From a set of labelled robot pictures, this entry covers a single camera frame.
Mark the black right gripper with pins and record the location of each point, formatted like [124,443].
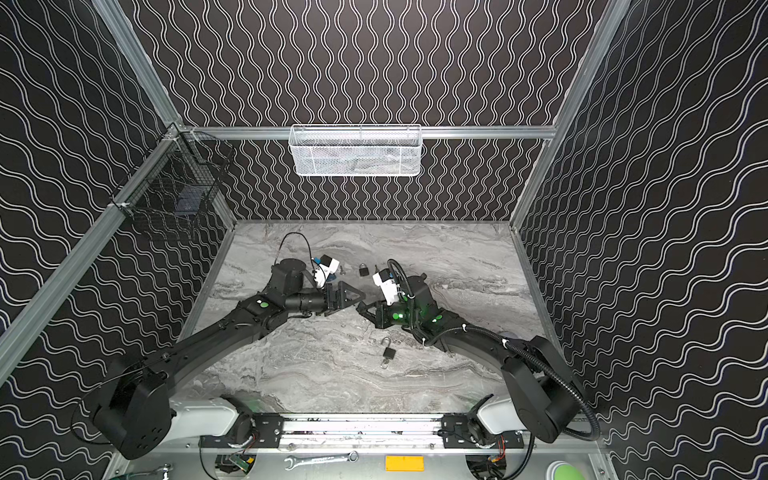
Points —
[380,314]

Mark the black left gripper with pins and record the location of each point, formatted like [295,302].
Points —
[330,300]

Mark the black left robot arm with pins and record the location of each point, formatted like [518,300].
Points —
[132,408]

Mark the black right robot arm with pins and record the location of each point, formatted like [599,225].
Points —
[546,397]

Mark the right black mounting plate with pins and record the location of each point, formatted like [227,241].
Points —
[462,431]

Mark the black mounting plate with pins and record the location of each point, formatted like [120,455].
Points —
[462,431]
[249,431]

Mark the silver combination wrench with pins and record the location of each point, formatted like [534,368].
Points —
[293,462]

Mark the yellow label plate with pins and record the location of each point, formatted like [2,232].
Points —
[404,464]

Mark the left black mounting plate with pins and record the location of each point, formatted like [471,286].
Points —
[249,431]

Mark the green round button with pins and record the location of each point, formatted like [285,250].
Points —
[561,470]

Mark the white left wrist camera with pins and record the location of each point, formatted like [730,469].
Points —
[325,269]

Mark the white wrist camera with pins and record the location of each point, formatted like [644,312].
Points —
[325,269]
[386,281]

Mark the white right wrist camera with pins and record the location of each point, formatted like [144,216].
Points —
[386,281]

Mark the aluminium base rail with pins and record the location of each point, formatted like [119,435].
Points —
[326,432]

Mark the white wire mesh basket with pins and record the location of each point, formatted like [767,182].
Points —
[355,150]

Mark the black wire mesh basket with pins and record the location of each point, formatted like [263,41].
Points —
[180,200]

